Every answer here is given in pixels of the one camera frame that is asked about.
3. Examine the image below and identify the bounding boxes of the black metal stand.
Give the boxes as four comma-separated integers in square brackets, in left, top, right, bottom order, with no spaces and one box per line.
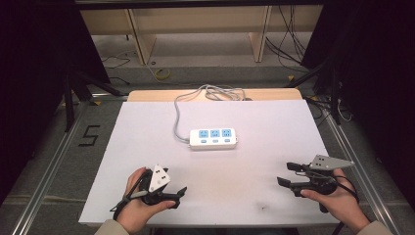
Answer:
[63,70,129,133]
[286,57,343,126]

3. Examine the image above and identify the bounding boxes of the white power strip blue sockets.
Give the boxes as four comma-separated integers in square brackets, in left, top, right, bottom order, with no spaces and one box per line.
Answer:
[188,127,239,152]

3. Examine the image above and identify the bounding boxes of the bundle of black floor cables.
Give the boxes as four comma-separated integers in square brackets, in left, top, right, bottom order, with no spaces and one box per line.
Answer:
[264,5,311,74]

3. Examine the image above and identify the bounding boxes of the thin black floor cable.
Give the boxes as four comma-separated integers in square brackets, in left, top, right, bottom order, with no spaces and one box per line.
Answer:
[101,54,131,86]

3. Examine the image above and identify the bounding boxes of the aluminium floor rail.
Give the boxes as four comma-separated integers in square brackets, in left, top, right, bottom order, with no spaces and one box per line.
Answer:
[10,100,91,235]
[321,106,394,231]

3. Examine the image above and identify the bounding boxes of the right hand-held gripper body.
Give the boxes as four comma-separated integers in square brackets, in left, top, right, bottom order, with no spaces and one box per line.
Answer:
[289,154,355,198]

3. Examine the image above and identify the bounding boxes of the black curtain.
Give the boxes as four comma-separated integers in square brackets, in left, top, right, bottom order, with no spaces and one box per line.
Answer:
[0,0,112,205]
[300,0,415,212]

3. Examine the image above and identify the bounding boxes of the white floor cable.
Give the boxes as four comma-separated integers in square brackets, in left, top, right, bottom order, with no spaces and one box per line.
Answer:
[337,97,354,123]

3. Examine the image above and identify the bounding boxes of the yellow tape roll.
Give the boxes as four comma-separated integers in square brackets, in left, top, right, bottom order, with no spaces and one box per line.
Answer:
[154,68,172,81]

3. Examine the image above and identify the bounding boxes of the person's right hand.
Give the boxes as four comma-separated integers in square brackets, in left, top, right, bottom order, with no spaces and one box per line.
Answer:
[300,167,372,233]

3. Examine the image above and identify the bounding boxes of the person's left hand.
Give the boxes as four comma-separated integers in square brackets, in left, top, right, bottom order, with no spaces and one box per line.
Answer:
[115,166,177,235]

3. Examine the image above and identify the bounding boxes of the grey power strip cable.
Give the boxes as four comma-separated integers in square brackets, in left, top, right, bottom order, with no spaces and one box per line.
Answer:
[172,83,247,144]

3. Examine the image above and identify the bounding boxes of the light wooden desk frame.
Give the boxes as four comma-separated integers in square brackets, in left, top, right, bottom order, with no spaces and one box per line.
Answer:
[79,4,325,66]

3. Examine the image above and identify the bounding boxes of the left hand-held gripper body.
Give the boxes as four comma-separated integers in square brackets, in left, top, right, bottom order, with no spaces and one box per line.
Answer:
[139,164,181,210]

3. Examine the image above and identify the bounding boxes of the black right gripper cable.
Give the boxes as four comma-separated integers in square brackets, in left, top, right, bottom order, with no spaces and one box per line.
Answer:
[331,175,360,204]

